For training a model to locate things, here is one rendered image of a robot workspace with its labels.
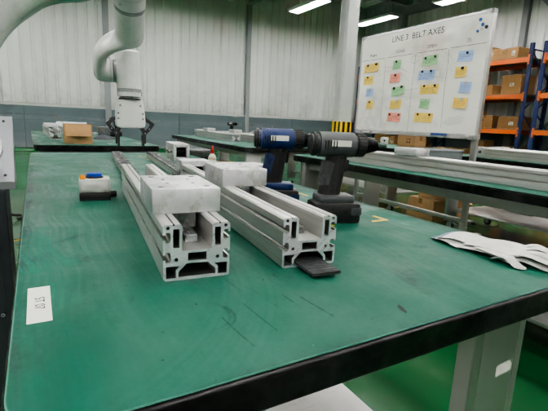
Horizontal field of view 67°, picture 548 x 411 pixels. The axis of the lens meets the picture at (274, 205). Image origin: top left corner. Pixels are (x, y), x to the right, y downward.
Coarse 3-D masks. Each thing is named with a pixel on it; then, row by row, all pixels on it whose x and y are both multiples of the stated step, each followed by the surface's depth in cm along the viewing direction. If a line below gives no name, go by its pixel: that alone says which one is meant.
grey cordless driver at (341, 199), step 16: (320, 144) 96; (336, 144) 96; (352, 144) 97; (368, 144) 99; (384, 144) 102; (336, 160) 98; (320, 176) 99; (336, 176) 99; (320, 192) 100; (336, 192) 100; (320, 208) 98; (336, 208) 99; (352, 208) 100
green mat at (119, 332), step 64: (64, 192) 123; (64, 256) 68; (128, 256) 70; (256, 256) 73; (384, 256) 76; (448, 256) 78; (64, 320) 47; (128, 320) 48; (192, 320) 49; (256, 320) 49; (320, 320) 50; (384, 320) 51; (64, 384) 36; (128, 384) 37; (192, 384) 37
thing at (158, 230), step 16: (128, 176) 107; (128, 192) 110; (144, 208) 79; (144, 224) 78; (160, 224) 60; (176, 224) 59; (208, 224) 63; (224, 224) 63; (160, 240) 61; (176, 240) 62; (192, 240) 64; (208, 240) 64; (224, 240) 62; (160, 256) 61; (176, 256) 60; (192, 256) 62; (208, 256) 62; (224, 256) 63; (160, 272) 62; (176, 272) 60; (192, 272) 62; (208, 272) 63; (224, 272) 63
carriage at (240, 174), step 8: (208, 168) 105; (216, 168) 98; (224, 168) 95; (232, 168) 96; (240, 168) 97; (248, 168) 97; (256, 168) 98; (208, 176) 105; (216, 176) 98; (224, 176) 94; (232, 176) 95; (240, 176) 95; (248, 176) 96; (256, 176) 97; (264, 176) 98; (224, 184) 94; (232, 184) 95; (240, 184) 96; (248, 184) 97; (256, 184) 97; (264, 184) 98; (248, 192) 99
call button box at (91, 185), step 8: (88, 176) 115; (104, 176) 118; (80, 184) 111; (88, 184) 112; (96, 184) 113; (104, 184) 114; (80, 192) 112; (88, 192) 112; (96, 192) 114; (104, 192) 115; (112, 192) 118; (80, 200) 112; (88, 200) 113; (96, 200) 114; (104, 200) 115
